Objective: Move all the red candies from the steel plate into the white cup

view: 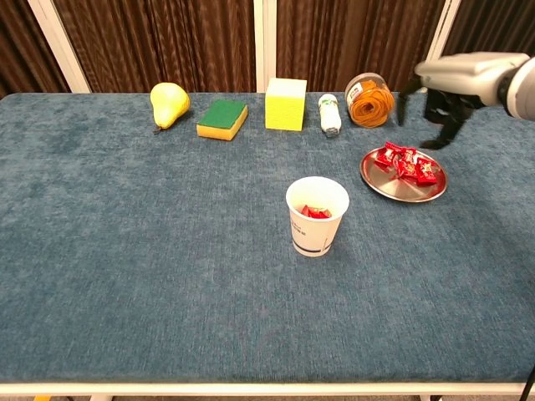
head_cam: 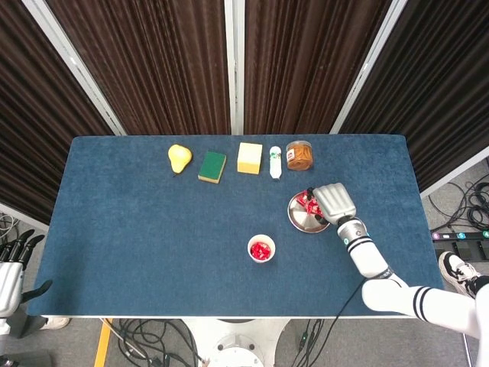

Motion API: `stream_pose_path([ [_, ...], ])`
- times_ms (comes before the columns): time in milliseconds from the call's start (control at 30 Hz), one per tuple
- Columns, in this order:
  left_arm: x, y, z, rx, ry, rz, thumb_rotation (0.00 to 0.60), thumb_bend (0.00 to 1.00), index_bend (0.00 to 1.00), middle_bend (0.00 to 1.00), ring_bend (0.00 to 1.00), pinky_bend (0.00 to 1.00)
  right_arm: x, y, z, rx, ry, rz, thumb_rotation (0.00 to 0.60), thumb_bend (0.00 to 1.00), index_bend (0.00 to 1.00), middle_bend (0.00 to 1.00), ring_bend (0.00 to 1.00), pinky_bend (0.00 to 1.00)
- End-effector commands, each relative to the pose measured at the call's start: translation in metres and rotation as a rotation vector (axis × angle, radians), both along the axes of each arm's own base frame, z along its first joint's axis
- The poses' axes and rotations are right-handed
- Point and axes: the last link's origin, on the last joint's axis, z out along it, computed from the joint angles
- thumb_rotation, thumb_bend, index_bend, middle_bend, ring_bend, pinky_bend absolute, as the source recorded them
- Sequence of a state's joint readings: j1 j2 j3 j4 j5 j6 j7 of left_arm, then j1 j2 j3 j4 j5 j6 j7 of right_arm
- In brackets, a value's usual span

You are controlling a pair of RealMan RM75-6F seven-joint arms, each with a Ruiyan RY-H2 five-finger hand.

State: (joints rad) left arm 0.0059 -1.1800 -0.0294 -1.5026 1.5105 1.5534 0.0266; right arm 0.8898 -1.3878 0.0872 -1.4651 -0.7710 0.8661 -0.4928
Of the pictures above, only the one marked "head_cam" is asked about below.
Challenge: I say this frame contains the clear jar of orange snacks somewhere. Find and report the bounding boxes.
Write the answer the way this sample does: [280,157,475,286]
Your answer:
[285,140,315,171]

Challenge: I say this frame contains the blue fabric table mat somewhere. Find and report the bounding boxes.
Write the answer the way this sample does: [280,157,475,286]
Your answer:
[26,134,452,317]

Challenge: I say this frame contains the grey trouser leg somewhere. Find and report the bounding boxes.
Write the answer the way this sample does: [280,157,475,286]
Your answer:
[7,305,47,339]

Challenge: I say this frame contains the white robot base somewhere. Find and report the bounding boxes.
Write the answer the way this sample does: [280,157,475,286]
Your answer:
[183,317,291,367]

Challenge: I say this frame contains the small white bottle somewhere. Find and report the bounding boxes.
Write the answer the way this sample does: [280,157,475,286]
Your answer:
[268,145,283,180]

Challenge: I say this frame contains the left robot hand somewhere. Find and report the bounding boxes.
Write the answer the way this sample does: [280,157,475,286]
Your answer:
[0,229,53,318]

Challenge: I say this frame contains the yellow floor tape strip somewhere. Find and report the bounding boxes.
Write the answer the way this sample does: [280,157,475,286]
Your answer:
[93,319,114,367]

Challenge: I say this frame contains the white shoe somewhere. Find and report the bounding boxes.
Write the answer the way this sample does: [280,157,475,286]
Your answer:
[40,317,72,330]

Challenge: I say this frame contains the green and yellow sponge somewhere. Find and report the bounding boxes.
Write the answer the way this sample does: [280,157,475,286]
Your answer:
[197,150,228,184]

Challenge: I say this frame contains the dark trouser leg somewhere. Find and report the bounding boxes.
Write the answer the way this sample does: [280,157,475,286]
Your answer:
[464,275,489,299]

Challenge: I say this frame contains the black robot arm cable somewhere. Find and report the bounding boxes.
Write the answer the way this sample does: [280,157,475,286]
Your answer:
[331,281,366,322]

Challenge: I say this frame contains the yellow pear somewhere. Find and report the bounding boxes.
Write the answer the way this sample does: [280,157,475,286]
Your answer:
[167,144,193,177]

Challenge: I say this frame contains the white and black sneaker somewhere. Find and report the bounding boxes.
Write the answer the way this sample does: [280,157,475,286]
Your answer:
[438,251,483,295]

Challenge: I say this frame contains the white partition rail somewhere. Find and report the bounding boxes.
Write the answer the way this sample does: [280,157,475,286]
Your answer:
[0,202,50,232]
[419,145,489,199]

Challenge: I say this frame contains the black coiled cable bundle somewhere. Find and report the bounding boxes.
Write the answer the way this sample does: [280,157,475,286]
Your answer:
[427,160,489,232]

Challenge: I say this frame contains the white paper cup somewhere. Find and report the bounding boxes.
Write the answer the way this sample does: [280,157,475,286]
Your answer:
[247,233,277,265]

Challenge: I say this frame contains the grey floor cables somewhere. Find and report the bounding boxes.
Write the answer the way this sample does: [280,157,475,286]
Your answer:
[0,212,18,234]

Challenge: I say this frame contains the black floor cable bundle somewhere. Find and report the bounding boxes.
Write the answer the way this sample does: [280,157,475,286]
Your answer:
[110,319,207,367]

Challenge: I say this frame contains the white partition post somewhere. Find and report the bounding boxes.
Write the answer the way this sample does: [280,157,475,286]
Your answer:
[22,0,127,135]
[330,0,412,135]
[223,0,246,135]

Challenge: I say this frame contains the brown pleated curtain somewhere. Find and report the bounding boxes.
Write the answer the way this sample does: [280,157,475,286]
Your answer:
[338,0,489,193]
[45,0,232,135]
[0,0,115,226]
[244,0,393,135]

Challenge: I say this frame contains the yellow and white sponge block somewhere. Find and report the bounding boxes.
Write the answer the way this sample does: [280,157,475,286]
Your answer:
[236,141,264,175]

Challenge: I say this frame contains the black cable with green plug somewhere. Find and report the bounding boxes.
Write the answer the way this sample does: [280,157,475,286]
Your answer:
[293,319,325,367]

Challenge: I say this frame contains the black foot pedal unit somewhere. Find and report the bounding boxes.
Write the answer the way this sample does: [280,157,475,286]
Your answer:
[430,230,489,263]

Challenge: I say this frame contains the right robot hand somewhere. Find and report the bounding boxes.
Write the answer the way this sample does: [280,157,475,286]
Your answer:
[305,182,358,226]

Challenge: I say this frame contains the round metal plate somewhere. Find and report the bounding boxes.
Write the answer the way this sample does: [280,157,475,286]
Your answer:
[287,190,332,233]

